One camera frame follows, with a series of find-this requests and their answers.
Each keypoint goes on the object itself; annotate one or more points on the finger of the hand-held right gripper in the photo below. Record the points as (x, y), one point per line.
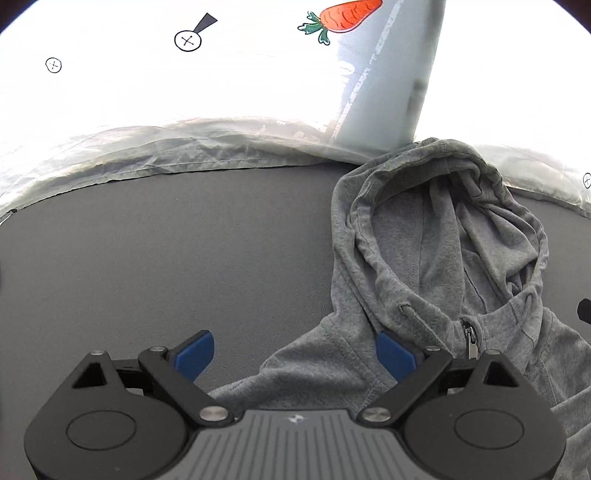
(585, 310)

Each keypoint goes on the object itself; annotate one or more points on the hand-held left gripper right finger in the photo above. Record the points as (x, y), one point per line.
(395, 360)

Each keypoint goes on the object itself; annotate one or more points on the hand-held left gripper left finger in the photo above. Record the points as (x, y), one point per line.
(196, 357)

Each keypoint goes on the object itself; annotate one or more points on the grey zip hoodie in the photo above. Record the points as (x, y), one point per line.
(415, 240)

